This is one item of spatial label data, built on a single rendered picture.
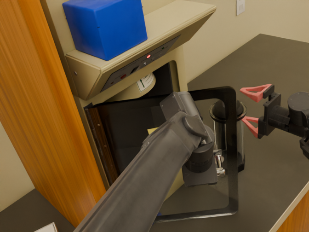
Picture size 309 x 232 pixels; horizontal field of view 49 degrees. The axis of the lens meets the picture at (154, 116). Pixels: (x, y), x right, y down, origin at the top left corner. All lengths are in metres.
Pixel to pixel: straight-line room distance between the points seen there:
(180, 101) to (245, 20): 1.38
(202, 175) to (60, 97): 0.31
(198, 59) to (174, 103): 1.08
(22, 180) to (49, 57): 0.78
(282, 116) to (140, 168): 0.58
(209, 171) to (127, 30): 0.31
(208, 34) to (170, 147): 1.27
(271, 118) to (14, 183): 0.86
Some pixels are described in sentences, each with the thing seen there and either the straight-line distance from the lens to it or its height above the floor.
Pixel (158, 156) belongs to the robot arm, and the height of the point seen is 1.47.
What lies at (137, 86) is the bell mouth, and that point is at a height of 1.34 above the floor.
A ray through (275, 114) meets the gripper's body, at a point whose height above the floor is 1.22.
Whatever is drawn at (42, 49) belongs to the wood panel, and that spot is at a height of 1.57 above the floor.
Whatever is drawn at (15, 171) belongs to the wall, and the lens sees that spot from 1.25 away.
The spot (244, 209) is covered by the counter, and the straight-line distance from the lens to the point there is 1.05.
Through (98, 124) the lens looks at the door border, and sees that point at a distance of 0.74.
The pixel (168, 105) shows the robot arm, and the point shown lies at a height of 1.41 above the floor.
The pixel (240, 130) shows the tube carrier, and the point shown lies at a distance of 1.04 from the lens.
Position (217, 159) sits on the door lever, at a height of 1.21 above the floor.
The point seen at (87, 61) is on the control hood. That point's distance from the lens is 0.61.
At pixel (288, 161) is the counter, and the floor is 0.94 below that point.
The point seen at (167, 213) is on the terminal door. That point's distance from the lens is 0.94.
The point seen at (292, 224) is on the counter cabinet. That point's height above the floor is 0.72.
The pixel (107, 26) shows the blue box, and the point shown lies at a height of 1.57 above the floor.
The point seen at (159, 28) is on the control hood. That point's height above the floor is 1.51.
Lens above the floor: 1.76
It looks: 35 degrees down
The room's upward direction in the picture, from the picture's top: 11 degrees counter-clockwise
